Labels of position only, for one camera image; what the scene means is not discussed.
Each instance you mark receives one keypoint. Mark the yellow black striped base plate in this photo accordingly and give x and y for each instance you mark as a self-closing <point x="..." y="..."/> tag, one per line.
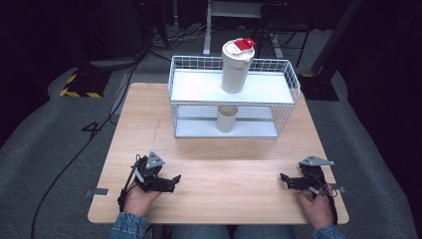
<point x="81" y="87"/>

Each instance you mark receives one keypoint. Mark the white metal stand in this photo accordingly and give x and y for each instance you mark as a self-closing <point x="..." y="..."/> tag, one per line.
<point x="208" y="30"/>

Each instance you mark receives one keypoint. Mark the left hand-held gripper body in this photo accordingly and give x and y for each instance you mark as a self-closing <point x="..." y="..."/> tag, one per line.
<point x="149" y="167"/>

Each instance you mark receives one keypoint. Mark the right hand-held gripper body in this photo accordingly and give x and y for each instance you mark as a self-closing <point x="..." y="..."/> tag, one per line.
<point x="313" y="171"/>

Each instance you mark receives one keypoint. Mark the grey metal table bracket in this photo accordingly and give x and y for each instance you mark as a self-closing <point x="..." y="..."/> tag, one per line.
<point x="98" y="191"/>
<point x="338" y="188"/>

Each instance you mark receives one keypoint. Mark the black chair frame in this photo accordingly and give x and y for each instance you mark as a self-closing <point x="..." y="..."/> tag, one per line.
<point x="285" y="23"/>

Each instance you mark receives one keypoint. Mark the white tumbler with red lid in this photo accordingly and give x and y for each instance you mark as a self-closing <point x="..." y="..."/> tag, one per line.
<point x="236" y="68"/>

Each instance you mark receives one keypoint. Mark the black stand with base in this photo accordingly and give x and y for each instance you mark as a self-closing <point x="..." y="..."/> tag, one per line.
<point x="320" y="83"/>

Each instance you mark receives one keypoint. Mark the small cream cup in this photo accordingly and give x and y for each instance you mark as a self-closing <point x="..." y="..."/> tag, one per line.
<point x="227" y="119"/>

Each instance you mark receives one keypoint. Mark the person's left hand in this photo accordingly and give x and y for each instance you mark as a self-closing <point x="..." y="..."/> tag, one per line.
<point x="139" y="200"/>

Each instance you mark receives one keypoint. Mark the person's right hand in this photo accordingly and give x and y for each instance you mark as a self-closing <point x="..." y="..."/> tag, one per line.
<point x="318" y="209"/>

